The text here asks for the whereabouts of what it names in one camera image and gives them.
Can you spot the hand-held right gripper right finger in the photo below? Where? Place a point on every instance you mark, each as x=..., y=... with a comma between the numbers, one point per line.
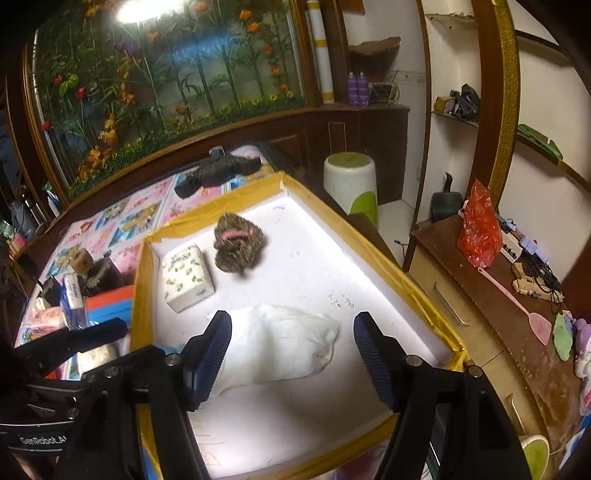
x=369, y=357

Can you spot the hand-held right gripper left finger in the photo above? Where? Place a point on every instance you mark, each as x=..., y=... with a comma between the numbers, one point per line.
x=212, y=357

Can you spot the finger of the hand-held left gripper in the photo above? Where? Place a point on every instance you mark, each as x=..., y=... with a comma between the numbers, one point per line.
x=78, y=338

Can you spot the white towel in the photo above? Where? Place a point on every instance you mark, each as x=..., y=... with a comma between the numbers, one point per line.
x=286, y=341

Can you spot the white foam box yellow tape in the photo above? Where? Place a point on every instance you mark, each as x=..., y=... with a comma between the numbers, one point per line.
x=300, y=277

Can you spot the plain white tissue pack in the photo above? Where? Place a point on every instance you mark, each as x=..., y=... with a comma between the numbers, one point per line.
x=97, y=358

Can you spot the blue white tissue pack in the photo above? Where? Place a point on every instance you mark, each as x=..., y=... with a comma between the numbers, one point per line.
x=74, y=301

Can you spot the pink tissue pack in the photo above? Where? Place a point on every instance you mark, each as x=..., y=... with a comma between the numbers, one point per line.
x=44, y=324

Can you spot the red and blue box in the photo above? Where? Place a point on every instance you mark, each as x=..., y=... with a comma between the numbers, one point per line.
x=111, y=307

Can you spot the black geared cylinder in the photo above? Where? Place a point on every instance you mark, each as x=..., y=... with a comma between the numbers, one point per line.
x=105, y=278

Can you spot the brown tape roll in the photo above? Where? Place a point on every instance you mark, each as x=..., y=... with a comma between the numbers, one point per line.
x=81, y=261

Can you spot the bee print tissue pack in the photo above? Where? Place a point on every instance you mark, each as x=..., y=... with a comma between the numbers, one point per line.
x=187, y=277

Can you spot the brown fuzzy hat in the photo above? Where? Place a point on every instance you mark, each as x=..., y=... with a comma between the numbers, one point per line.
x=238, y=249

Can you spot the pink box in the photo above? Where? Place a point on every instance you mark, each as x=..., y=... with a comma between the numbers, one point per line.
x=16, y=242

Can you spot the printed pink tablecloth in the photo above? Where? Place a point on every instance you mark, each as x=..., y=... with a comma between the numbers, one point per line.
x=120, y=221

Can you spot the wooden cabinet with drawer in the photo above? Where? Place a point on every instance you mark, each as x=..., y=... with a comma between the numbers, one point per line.
x=485, y=300

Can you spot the blue thermos jug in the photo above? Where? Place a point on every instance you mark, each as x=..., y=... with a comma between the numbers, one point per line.
x=19, y=215

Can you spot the white plastic bottle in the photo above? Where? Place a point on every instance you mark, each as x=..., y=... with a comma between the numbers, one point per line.
x=51, y=201

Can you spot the red plastic bag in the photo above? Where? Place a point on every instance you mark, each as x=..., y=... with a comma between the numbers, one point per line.
x=480, y=230

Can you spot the pink fly swatter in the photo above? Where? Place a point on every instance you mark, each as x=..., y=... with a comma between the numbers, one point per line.
x=540, y=328

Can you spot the black kettle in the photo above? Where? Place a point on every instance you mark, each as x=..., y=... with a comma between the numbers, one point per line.
x=445, y=201

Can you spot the white stool green top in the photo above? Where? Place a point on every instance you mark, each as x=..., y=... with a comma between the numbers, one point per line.
x=351, y=180

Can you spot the white power strip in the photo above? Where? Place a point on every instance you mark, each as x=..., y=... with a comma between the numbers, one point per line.
x=511, y=243

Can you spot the green cup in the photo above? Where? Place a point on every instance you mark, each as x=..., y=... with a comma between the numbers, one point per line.
x=535, y=458

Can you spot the green plush toy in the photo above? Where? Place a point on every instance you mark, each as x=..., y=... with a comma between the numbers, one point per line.
x=565, y=333

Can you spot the purple plush toy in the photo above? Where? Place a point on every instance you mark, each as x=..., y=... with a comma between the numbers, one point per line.
x=584, y=344

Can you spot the purple bottle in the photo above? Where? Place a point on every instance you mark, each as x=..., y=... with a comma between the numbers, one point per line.
x=363, y=89
x=352, y=88

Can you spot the black items on shelf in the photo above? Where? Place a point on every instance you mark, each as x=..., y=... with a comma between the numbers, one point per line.
x=464, y=102

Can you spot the green item on shelf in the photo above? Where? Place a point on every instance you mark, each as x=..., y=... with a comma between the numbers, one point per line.
x=540, y=141

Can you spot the white roll yellow bands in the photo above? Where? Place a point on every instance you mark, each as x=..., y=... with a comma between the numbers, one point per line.
x=322, y=50

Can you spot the floral wall panel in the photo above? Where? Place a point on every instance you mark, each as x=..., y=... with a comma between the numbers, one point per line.
x=175, y=74

